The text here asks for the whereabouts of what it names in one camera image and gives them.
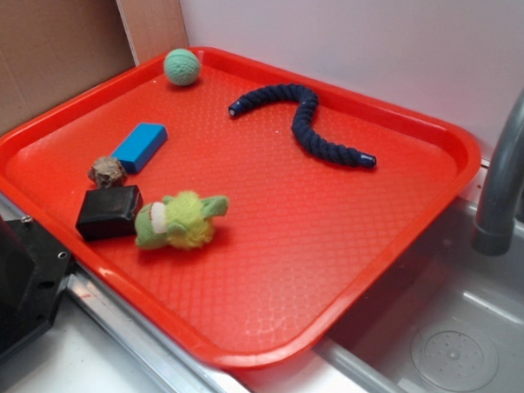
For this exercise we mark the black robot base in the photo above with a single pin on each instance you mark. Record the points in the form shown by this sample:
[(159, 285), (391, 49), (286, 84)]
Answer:
[(34, 270)]

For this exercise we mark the red plastic tray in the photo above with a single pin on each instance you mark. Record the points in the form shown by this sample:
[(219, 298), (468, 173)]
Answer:
[(326, 189)]

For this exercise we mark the green plush toy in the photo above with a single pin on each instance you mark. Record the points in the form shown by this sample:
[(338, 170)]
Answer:
[(183, 222)]

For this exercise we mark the blue rectangular block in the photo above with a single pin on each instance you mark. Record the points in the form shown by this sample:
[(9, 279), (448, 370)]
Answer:
[(140, 146)]

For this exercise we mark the black rectangular block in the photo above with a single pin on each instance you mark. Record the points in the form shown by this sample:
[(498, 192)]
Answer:
[(109, 213)]

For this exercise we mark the green knitted ball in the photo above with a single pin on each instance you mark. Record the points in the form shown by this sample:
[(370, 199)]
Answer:
[(182, 67)]

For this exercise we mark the brown grey rock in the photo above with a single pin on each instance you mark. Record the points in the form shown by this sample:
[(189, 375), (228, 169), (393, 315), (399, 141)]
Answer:
[(107, 172)]

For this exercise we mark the grey toy sink basin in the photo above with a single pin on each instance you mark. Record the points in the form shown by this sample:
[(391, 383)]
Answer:
[(442, 318)]

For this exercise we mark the grey toy faucet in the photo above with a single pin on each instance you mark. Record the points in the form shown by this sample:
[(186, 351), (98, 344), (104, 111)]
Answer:
[(502, 198)]

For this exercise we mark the brown cardboard panel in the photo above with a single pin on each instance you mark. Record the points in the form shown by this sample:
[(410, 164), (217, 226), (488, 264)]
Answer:
[(53, 50)]

